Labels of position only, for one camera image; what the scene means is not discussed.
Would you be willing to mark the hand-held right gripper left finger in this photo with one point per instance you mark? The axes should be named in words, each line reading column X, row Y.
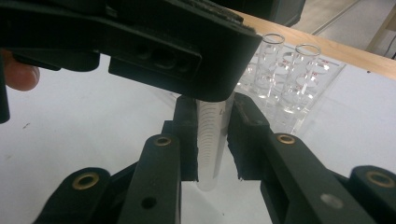
column 158, row 174

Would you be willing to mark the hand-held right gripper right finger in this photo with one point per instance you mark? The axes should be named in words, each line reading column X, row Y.
column 280, row 174

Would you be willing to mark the orange capped test tube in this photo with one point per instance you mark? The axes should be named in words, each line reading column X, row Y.
column 211, row 140

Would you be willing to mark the clear acrylic test tube rack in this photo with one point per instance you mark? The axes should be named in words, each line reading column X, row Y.
column 323, row 74

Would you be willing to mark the clear open test tube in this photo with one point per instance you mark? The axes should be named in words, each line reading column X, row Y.
column 267, row 62
column 300, row 77

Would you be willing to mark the dark cabinet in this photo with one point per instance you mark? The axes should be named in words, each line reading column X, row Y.
column 280, row 9

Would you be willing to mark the white board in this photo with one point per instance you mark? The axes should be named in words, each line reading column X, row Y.
column 62, row 140

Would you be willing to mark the wooden table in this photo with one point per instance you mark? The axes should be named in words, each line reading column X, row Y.
column 358, row 59

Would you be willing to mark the light wooden furniture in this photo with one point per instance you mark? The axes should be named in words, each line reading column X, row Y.
column 384, row 31

